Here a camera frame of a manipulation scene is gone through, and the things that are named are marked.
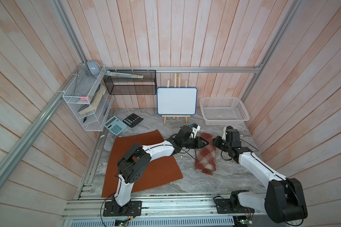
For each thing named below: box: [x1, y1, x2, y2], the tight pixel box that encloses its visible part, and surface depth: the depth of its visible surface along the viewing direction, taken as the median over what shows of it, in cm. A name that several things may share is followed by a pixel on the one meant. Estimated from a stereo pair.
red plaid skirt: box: [194, 131, 217, 175], surface depth 86 cm
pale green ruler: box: [105, 70, 144, 79], surface depth 92 cm
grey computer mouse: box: [86, 60, 101, 76], surface depth 84 cm
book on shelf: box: [77, 84, 107, 115], surface depth 83 cm
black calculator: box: [122, 113, 144, 129], surface depth 113 cm
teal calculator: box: [104, 115, 128, 136], surface depth 109 cm
